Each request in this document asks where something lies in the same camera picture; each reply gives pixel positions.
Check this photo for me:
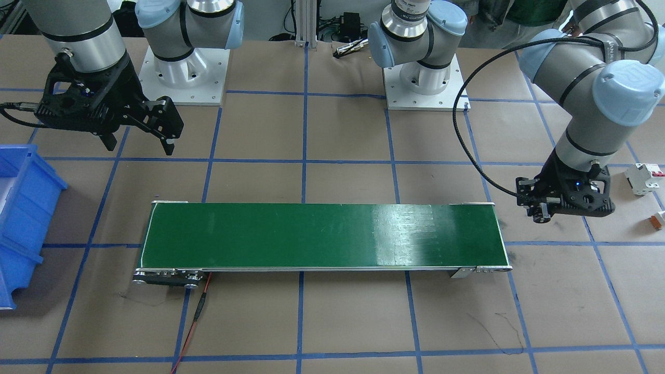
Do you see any black gripper near capacitor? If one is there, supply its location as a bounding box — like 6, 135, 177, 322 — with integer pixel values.
530, 153, 592, 223

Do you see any black gripper near bin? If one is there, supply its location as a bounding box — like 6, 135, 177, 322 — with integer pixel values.
78, 52, 184, 156

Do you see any silver robot arm near capacitor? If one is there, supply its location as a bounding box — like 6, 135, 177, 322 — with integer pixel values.
368, 1, 663, 223

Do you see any silver robot arm near bin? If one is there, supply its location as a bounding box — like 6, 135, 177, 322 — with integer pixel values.
2, 1, 244, 155

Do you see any small orange white component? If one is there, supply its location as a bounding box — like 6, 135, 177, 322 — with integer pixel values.
648, 210, 665, 231

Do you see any blue plastic bin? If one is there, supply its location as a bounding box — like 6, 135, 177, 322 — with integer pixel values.
1, 144, 68, 310

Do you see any green conveyor belt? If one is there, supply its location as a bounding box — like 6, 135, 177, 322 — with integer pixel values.
132, 201, 512, 288

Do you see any person in grey jacket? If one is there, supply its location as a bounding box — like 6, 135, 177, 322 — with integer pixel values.
460, 1, 573, 49

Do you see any black wrist camera near capacitor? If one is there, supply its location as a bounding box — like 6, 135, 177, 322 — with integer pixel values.
515, 159, 615, 223

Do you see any white circuit breaker red switch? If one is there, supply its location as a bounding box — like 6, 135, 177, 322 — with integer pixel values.
624, 163, 664, 196

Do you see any red black sensor wire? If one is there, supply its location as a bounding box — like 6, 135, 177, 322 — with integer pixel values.
170, 273, 214, 374

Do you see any aluminium frame post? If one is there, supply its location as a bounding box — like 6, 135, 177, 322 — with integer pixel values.
294, 0, 319, 49

